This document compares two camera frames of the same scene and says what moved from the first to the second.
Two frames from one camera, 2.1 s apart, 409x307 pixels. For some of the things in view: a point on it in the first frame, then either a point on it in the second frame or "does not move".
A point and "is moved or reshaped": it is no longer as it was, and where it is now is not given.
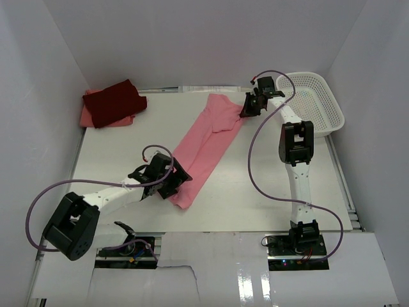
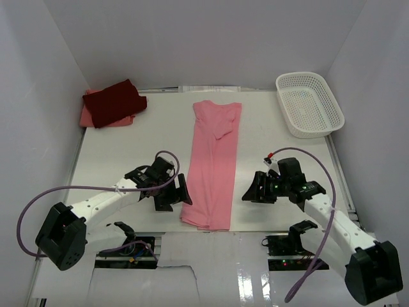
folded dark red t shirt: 114,103 does not move
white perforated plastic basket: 313,102 does not move
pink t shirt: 204,145 is moved or reshaped
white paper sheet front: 223,268 does not move
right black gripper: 246,111 to 254,194
